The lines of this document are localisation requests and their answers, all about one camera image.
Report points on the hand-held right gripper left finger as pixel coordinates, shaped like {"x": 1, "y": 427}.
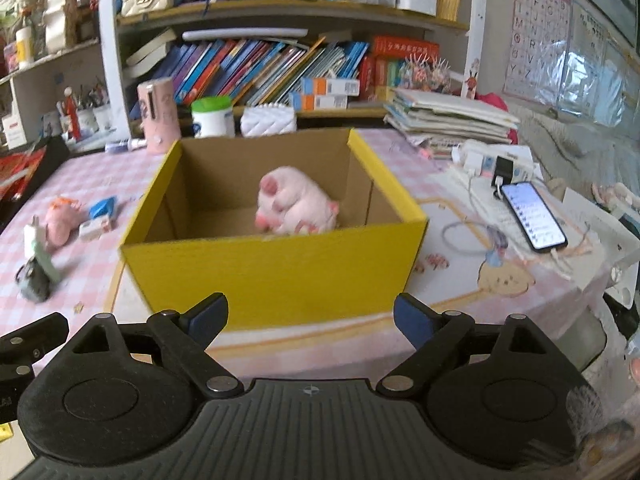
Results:
{"x": 212, "y": 310}

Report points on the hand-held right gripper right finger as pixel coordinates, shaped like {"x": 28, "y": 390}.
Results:
{"x": 407, "y": 317}

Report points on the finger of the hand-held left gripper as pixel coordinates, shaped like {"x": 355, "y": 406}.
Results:
{"x": 40, "y": 335}
{"x": 17, "y": 372}

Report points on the small grey green toy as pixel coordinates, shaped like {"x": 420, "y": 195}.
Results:
{"x": 32, "y": 282}

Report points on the yellow cardboard box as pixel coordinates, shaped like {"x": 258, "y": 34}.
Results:
{"x": 260, "y": 270}

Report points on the white staple box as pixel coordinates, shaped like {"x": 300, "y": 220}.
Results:
{"x": 95, "y": 229}

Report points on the pale green stick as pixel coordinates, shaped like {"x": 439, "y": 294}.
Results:
{"x": 49, "y": 264}

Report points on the small pink plush toy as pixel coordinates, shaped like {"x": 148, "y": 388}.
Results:
{"x": 62, "y": 220}

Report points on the large pink plush pig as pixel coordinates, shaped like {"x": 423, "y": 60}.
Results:
{"x": 295, "y": 200}

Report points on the small blue toy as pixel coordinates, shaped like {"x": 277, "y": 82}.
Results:
{"x": 105, "y": 207}

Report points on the black smartphone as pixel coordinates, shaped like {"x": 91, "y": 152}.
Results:
{"x": 532, "y": 217}

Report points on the red packets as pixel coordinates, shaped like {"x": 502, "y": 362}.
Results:
{"x": 17, "y": 170}

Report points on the white power strip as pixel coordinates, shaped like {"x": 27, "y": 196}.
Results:
{"x": 475, "y": 157}

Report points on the black white plug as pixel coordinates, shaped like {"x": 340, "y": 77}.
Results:
{"x": 504, "y": 170}

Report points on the white jar green lid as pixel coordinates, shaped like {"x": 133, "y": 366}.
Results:
{"x": 212, "y": 120}

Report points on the white quilted purse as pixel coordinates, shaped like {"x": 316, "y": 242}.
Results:
{"x": 267, "y": 120}

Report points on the pink cylindrical humidifier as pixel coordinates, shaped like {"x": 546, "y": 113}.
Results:
{"x": 159, "y": 115}

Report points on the stack of papers and books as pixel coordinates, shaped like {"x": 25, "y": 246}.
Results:
{"x": 450, "y": 115}

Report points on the cluster of pen cups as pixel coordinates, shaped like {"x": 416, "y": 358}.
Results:
{"x": 87, "y": 117}

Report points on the orange white carton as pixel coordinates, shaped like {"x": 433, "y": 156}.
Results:
{"x": 330, "y": 86}
{"x": 320, "y": 101}

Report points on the row of colourful books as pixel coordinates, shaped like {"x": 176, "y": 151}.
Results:
{"x": 240, "y": 70}

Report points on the colourful spiky ornament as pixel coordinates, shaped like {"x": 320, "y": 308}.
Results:
{"x": 425, "y": 75}

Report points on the cartoon deer card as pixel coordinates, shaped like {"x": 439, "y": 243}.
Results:
{"x": 471, "y": 80}

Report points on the red boxed book set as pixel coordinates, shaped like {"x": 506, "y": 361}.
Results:
{"x": 400, "y": 47}

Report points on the white bookshelf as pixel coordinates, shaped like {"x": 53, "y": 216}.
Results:
{"x": 107, "y": 60}

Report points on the white flat bar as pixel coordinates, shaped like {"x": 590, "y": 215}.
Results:
{"x": 245, "y": 34}

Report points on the white small bottle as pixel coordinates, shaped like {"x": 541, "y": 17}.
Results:
{"x": 24, "y": 47}

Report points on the pink alphabet poster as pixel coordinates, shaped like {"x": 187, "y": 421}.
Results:
{"x": 537, "y": 35}

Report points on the clear covered wall chart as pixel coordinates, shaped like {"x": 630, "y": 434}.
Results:
{"x": 600, "y": 70}

